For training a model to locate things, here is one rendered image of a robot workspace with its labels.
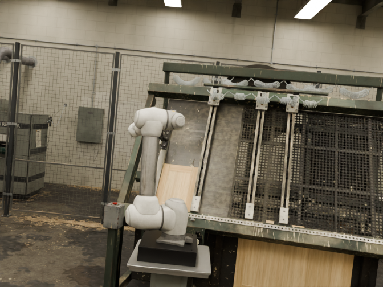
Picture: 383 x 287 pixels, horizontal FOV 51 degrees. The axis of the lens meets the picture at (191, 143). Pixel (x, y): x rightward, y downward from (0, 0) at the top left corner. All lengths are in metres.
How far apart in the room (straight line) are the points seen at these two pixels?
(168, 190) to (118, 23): 5.74
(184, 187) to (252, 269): 0.86
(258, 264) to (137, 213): 1.33
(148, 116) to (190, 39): 5.99
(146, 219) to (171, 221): 0.16
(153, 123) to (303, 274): 1.78
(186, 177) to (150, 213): 0.94
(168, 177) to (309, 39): 5.88
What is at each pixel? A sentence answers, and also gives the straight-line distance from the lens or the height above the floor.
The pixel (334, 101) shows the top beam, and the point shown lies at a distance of 3.70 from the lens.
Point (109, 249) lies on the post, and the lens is 3.22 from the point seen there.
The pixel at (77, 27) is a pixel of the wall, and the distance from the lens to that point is 8.79.
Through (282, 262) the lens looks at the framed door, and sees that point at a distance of 3.44.
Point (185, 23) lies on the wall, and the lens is 8.46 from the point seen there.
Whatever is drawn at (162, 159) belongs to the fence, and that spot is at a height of 1.26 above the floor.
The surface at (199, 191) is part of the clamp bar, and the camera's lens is 3.23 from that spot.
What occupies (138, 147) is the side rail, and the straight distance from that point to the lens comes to 3.53.
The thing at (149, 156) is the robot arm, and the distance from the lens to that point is 2.49.
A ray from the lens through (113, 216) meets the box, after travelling 3.11.
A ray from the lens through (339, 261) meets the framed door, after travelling 3.47.
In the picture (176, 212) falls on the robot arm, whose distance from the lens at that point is 2.54.
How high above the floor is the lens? 1.65
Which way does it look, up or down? 4 degrees down
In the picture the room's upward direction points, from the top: 5 degrees clockwise
